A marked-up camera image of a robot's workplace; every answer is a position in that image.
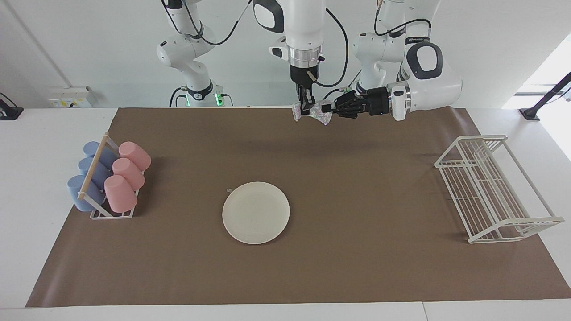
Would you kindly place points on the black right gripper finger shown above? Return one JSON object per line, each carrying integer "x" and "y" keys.
{"x": 302, "y": 100}
{"x": 311, "y": 99}

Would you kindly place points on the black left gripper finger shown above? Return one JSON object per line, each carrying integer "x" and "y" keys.
{"x": 329, "y": 107}

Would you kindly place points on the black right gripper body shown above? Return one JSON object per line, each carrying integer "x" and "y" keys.
{"x": 304, "y": 76}

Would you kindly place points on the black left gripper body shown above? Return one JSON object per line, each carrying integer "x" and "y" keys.
{"x": 361, "y": 103}

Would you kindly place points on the cream round plate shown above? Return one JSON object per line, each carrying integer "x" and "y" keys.
{"x": 256, "y": 214}

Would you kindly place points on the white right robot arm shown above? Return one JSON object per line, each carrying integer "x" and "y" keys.
{"x": 303, "y": 26}

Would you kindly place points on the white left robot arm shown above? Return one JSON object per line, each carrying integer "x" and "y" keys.
{"x": 437, "y": 89}

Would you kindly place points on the brown table mat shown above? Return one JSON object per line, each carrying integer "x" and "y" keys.
{"x": 334, "y": 267}

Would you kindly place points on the pink cup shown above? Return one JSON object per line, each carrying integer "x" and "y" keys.
{"x": 136, "y": 154}
{"x": 119, "y": 196}
{"x": 129, "y": 174}

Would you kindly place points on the blue cup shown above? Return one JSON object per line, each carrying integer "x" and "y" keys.
{"x": 80, "y": 194}
{"x": 96, "y": 171}
{"x": 96, "y": 149}

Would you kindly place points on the white cup rack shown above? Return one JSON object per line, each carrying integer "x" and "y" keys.
{"x": 93, "y": 171}

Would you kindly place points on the black table clamp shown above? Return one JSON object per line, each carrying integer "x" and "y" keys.
{"x": 9, "y": 111}

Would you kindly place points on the white wall socket box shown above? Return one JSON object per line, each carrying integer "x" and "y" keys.
{"x": 71, "y": 98}

